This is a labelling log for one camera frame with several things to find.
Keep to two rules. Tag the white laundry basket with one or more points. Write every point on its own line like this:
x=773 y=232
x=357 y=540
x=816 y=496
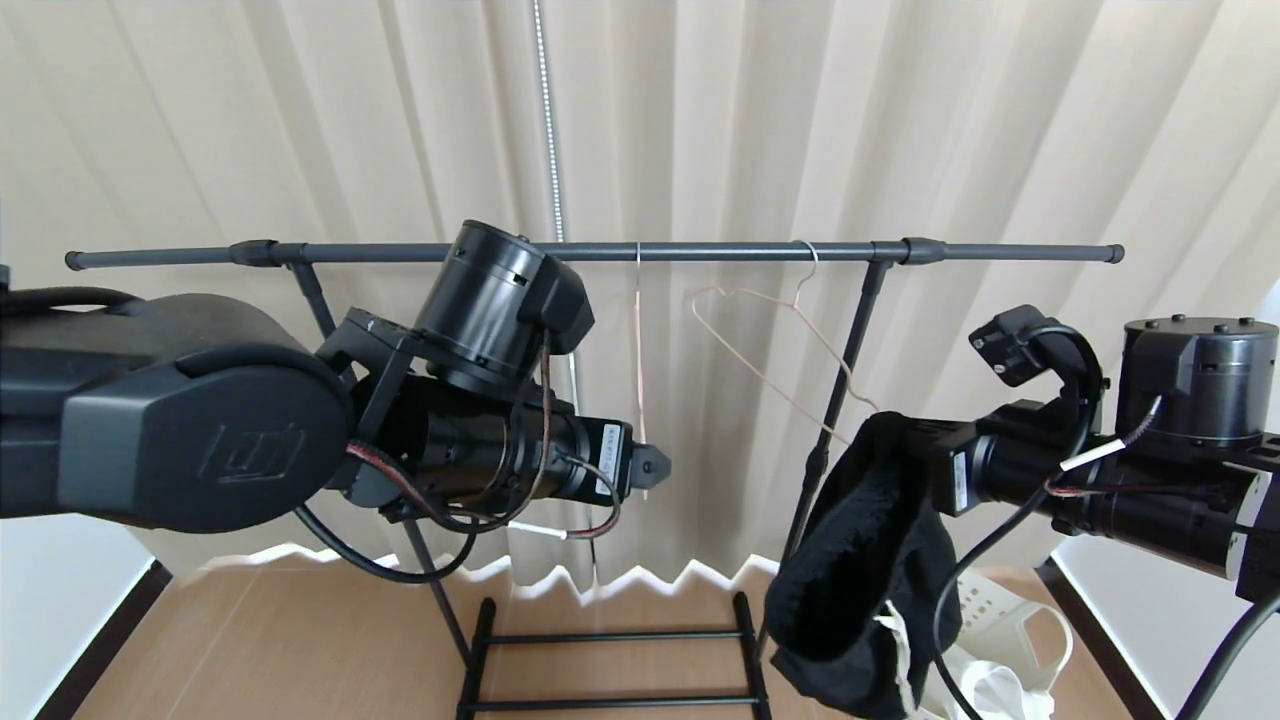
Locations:
x=1000 y=620

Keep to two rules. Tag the white garment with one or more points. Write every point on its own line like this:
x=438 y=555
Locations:
x=1000 y=695

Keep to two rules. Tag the black shorts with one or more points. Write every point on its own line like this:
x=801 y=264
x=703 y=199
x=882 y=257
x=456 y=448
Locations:
x=860 y=560

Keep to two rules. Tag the pink clothes hanger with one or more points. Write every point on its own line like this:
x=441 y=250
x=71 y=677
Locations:
x=641 y=350
x=760 y=297

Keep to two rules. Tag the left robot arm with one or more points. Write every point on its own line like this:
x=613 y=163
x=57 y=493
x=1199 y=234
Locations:
x=200 y=430

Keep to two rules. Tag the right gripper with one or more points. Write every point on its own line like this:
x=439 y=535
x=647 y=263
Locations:
x=1130 y=520

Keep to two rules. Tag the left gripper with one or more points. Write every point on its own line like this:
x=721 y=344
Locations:
x=480 y=450

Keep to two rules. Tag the beige curtain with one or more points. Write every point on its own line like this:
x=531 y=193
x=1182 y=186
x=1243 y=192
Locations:
x=1000 y=120

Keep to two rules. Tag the black clothes rack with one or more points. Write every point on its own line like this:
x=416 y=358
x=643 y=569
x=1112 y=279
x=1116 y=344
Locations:
x=700 y=251

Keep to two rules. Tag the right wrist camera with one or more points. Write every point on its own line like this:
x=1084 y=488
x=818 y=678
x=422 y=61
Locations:
x=1010 y=345

